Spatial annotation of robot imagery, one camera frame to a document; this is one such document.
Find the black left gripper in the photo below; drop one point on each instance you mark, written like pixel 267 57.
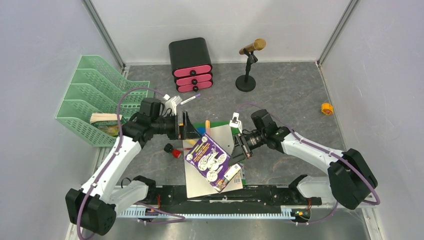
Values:
pixel 190 131

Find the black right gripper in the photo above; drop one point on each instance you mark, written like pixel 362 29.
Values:
pixel 238 154

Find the green mesh file rack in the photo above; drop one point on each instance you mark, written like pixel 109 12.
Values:
pixel 96 87

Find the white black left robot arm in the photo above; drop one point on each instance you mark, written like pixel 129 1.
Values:
pixel 95 205

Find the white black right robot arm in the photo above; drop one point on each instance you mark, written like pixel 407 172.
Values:
pixel 351 181

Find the green clip file folder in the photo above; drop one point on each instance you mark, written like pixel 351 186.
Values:
pixel 222 133

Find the yellow highlighter marker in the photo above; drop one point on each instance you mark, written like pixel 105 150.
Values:
pixel 192 142

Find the orange highlighter marker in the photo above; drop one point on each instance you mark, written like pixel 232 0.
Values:
pixel 207 125

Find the purple white marker pen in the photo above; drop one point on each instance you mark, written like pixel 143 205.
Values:
pixel 189 99

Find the red black stamp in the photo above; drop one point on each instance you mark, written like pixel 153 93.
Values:
pixel 169 148

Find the black pink drawer organizer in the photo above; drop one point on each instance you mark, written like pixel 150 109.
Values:
pixel 191 65

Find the black microphone stand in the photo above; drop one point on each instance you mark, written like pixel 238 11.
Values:
pixel 247 83

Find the orange tape measure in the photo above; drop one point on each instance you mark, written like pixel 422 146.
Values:
pixel 327 109

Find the gold microphone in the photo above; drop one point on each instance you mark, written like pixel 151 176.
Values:
pixel 258 45

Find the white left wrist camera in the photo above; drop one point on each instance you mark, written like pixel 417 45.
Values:
pixel 171 103

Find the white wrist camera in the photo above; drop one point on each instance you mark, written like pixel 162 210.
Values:
pixel 235 122
pixel 171 103

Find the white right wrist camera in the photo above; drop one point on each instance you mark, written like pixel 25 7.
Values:
pixel 235 122

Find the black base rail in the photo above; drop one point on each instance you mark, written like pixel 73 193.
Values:
pixel 251 199

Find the white cable duct strip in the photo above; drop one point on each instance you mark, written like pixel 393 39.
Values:
pixel 141 212

